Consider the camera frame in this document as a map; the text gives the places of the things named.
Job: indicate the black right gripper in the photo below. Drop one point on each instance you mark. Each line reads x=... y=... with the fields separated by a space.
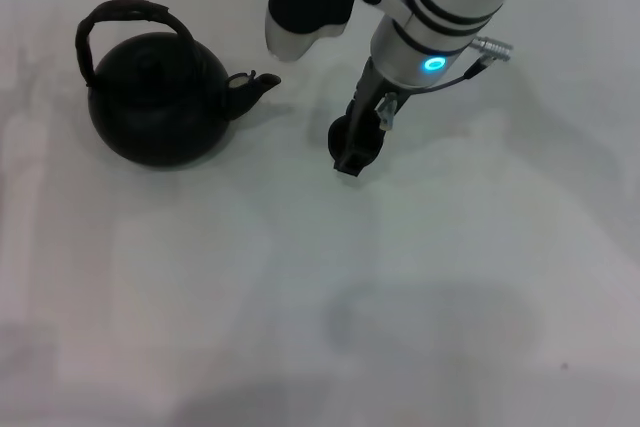
x=374 y=89

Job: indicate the small dark teacup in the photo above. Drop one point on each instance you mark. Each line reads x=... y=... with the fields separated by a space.
x=337 y=139

